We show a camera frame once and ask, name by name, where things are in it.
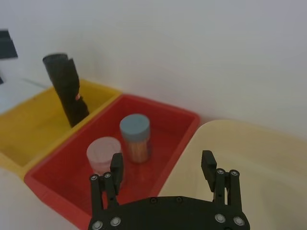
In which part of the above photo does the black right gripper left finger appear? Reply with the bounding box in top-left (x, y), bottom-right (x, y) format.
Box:
top-left (89, 152), bottom-right (124, 214)

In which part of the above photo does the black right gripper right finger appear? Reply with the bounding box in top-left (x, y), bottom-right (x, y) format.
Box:
top-left (201, 150), bottom-right (243, 209)

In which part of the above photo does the clear jar with pink lid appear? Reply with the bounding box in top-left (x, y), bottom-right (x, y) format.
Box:
top-left (86, 136), bottom-right (122, 176)

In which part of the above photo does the clear jar with blue lid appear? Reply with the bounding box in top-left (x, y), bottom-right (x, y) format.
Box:
top-left (119, 114), bottom-right (153, 165)

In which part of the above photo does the cream plastic bin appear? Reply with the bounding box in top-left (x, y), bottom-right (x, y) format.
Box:
top-left (158, 119), bottom-right (307, 230)

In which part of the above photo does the red plastic bin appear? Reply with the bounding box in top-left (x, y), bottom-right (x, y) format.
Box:
top-left (24, 93), bottom-right (201, 230)

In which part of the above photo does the yellow plastic bin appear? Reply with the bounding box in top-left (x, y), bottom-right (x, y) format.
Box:
top-left (0, 79), bottom-right (123, 179)

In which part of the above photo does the black box-shaped object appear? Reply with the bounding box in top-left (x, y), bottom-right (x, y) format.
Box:
top-left (0, 29), bottom-right (19, 59)

